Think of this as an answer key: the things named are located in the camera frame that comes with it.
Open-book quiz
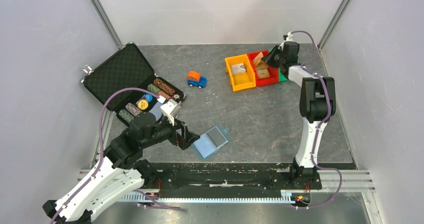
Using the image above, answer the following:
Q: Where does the gold card in red bin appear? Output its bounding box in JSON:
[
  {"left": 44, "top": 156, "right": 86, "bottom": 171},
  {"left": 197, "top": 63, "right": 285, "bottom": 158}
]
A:
[{"left": 255, "top": 61, "right": 268, "bottom": 70}]

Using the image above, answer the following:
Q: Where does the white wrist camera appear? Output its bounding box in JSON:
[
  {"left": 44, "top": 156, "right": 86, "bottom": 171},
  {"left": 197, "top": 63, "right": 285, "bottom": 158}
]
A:
[
  {"left": 279, "top": 32, "right": 293, "bottom": 50},
  {"left": 157, "top": 95, "right": 181, "bottom": 126}
]

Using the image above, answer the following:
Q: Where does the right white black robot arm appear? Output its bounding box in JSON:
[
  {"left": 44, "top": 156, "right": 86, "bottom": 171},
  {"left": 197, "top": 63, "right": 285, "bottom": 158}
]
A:
[{"left": 262, "top": 41, "right": 336, "bottom": 188}]

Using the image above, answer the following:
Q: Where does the green storage bin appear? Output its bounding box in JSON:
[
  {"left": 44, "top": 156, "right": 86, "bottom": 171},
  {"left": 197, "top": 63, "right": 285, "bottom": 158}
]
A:
[{"left": 278, "top": 56, "right": 299, "bottom": 82}]

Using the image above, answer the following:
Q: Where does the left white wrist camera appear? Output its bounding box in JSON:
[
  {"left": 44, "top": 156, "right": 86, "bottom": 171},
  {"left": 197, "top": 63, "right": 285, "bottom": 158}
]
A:
[{"left": 157, "top": 95, "right": 181, "bottom": 126}]

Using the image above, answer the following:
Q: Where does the gold VIP card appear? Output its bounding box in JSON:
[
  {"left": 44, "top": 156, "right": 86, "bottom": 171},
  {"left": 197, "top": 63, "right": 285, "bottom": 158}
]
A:
[{"left": 256, "top": 69, "right": 270, "bottom": 79}]

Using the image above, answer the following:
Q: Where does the yellow dealer chip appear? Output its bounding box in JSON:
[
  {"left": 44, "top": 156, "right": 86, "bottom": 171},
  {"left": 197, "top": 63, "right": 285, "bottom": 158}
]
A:
[{"left": 137, "top": 99, "right": 149, "bottom": 110}]

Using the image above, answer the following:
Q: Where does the white card stack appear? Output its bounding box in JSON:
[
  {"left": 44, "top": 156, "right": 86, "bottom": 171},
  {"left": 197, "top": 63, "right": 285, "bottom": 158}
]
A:
[{"left": 230, "top": 63, "right": 247, "bottom": 75}]

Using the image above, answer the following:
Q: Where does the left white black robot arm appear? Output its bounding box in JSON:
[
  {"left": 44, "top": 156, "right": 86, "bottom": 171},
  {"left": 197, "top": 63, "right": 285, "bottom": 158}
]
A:
[{"left": 42, "top": 113, "right": 200, "bottom": 224}]

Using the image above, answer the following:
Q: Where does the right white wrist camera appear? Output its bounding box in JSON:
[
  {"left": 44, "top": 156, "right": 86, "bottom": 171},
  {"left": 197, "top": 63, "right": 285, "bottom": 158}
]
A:
[{"left": 279, "top": 32, "right": 293, "bottom": 50}]

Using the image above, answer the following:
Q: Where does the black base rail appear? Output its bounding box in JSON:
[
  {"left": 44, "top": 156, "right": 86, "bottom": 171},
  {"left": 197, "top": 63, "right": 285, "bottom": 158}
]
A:
[{"left": 142, "top": 163, "right": 322, "bottom": 198}]

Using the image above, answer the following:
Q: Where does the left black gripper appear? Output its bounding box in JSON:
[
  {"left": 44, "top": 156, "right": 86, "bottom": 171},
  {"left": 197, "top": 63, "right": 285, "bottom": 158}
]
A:
[{"left": 141, "top": 113, "right": 201, "bottom": 149}]

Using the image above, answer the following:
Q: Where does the purple cable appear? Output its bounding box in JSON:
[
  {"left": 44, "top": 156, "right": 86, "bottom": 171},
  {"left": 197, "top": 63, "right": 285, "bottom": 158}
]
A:
[
  {"left": 291, "top": 30, "right": 343, "bottom": 210},
  {"left": 48, "top": 87, "right": 186, "bottom": 224}
]

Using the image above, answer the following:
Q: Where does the red storage bin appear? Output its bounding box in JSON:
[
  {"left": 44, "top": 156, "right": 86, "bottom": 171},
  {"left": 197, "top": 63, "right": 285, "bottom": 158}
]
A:
[{"left": 247, "top": 50, "right": 279, "bottom": 86}]

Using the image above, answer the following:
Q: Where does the gold striped card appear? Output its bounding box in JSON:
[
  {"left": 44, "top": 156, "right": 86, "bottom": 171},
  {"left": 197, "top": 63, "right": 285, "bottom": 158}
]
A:
[{"left": 252, "top": 52, "right": 263, "bottom": 67}]

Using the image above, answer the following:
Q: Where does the blue orange toy car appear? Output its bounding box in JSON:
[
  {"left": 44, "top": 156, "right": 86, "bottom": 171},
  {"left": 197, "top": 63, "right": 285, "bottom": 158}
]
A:
[{"left": 187, "top": 71, "right": 208, "bottom": 89}]

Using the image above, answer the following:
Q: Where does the yellow storage bin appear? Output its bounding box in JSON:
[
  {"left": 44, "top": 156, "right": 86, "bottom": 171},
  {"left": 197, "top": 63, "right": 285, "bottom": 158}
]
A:
[{"left": 225, "top": 54, "right": 256, "bottom": 92}]

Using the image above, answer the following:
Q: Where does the blue card holder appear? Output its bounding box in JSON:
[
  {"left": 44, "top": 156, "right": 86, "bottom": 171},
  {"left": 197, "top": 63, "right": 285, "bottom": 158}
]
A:
[{"left": 191, "top": 125, "right": 231, "bottom": 160}]

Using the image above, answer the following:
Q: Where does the black poker chip case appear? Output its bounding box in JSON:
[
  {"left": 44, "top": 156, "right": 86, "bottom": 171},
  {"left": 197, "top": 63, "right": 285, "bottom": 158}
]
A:
[{"left": 81, "top": 42, "right": 186, "bottom": 104}]

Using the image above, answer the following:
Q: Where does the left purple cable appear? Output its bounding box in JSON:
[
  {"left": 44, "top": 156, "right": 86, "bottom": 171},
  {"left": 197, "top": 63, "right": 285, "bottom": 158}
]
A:
[{"left": 48, "top": 87, "right": 186, "bottom": 224}]

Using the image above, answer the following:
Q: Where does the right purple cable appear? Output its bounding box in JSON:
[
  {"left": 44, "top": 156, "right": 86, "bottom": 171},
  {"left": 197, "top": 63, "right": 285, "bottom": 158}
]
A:
[{"left": 291, "top": 30, "right": 343, "bottom": 210}]

